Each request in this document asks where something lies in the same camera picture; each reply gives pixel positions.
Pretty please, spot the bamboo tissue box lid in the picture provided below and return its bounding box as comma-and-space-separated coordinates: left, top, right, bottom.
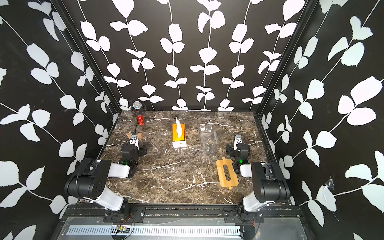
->
216, 158, 239, 190

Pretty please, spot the clear plastic tissue box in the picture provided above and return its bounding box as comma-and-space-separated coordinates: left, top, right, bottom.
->
200, 123, 219, 154

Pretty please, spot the orange tissue paper pack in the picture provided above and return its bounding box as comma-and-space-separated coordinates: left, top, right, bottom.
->
172, 117, 187, 149

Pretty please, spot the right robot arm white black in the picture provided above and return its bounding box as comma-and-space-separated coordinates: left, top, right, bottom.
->
226, 143, 291, 213

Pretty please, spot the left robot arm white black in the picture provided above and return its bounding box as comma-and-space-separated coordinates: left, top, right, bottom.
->
64, 143, 147, 213

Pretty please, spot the white perforated vent strip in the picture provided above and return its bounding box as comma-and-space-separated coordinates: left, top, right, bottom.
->
65, 225, 242, 238

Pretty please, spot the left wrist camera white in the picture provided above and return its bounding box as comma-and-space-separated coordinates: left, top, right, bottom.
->
130, 134, 139, 149

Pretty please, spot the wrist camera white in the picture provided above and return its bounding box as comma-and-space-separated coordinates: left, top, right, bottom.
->
130, 134, 139, 149
234, 135, 243, 151

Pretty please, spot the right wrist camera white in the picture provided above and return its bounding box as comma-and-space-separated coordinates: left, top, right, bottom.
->
234, 135, 243, 151

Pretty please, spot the small circuit board with wires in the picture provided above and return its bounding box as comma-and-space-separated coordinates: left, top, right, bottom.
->
111, 226, 131, 236

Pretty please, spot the black front mounting rail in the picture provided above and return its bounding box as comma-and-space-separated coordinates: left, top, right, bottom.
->
63, 204, 305, 225

